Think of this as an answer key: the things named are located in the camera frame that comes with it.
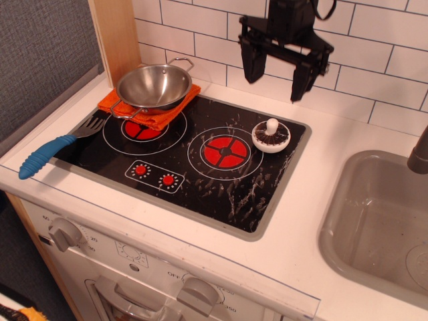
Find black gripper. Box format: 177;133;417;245
239;1;334;102

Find white toy mushroom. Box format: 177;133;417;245
251;118;291;154

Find black toy stovetop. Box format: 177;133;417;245
51;96;311;241

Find grey faucet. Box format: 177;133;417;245
407;126;428;175

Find wooden side panel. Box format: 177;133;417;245
88;0;141;88

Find orange cloth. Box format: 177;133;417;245
98;84;201;130

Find grey sink basin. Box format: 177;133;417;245
319;150;427;309

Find grey oven knob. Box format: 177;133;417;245
177;278;219;317

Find grey timer knob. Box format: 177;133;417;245
48;217;82;252

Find orange black object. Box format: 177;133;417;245
1;304;47;321

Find steel bowl with handles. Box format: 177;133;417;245
110;58;195;119

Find blue handled fork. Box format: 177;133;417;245
18;117;106;180

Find grey oven door handle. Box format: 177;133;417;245
94;276;183;320

